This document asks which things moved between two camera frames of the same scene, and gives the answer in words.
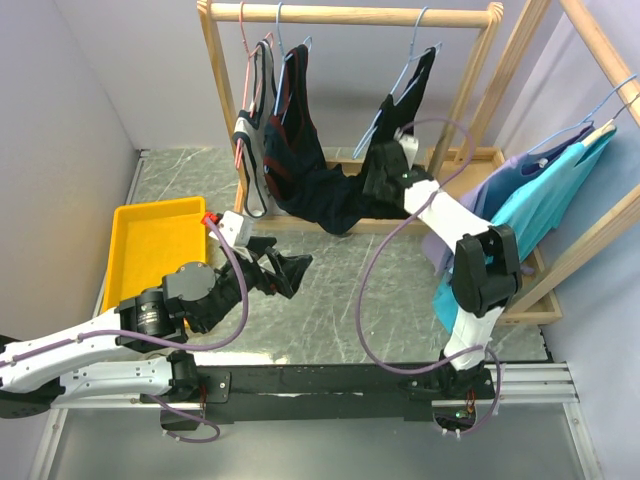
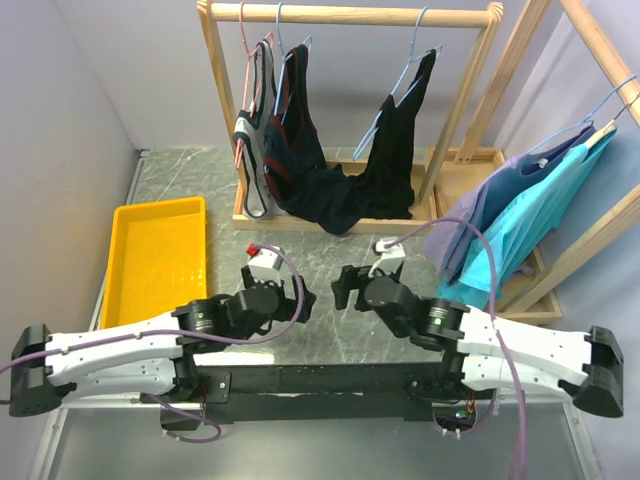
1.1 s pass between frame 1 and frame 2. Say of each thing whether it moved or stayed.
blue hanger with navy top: stayed
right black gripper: moved
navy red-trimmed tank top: stayed
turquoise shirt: stayed
